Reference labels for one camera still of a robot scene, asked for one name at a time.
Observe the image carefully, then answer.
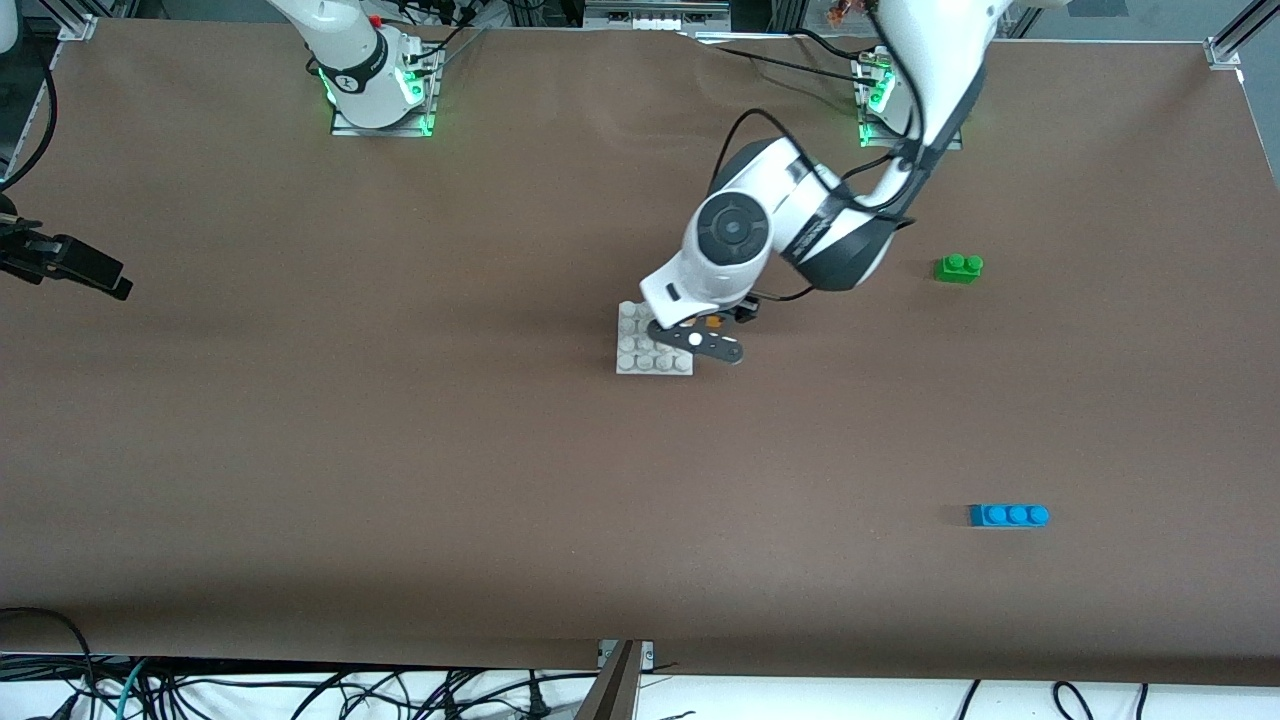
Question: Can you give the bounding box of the white studded base plate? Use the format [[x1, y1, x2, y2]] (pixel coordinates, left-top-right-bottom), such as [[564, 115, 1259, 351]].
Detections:
[[615, 300, 695, 377]]

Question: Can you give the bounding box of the blue three-stud block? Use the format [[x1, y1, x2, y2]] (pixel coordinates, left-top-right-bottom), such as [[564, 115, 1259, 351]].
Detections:
[[968, 503, 1051, 529]]

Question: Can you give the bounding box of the brown table cover sheet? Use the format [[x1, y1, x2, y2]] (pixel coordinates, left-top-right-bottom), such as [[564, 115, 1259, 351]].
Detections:
[[0, 18, 1280, 687]]

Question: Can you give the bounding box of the aluminium frame rail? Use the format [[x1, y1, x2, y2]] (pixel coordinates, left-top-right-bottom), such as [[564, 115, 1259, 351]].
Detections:
[[583, 0, 733, 33]]

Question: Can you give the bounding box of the aluminium profile post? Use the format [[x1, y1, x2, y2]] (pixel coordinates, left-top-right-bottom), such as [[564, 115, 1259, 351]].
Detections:
[[575, 640, 656, 720]]

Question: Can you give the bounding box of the teal cable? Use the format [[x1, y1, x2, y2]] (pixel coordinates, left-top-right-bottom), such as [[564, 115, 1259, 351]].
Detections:
[[108, 658, 153, 720]]

